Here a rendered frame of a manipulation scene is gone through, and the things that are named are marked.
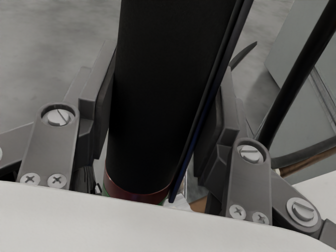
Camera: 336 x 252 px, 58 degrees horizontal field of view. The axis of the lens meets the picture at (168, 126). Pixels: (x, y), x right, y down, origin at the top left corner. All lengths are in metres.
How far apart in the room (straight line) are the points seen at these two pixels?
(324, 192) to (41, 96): 2.23
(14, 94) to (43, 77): 0.30
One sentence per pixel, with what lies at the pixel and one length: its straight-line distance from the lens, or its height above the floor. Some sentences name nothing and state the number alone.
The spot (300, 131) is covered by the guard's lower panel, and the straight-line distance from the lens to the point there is 1.49.
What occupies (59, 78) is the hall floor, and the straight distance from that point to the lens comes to 2.71.
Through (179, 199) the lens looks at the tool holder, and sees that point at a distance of 0.23.
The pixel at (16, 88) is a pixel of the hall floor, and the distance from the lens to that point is 2.63.
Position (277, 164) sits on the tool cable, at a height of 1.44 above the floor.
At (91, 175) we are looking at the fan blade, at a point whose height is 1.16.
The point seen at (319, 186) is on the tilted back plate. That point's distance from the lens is 0.60.
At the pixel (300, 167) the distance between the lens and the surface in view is 0.31.
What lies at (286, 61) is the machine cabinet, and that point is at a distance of 3.22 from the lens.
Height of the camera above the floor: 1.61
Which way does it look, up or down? 42 degrees down
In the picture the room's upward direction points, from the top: 16 degrees clockwise
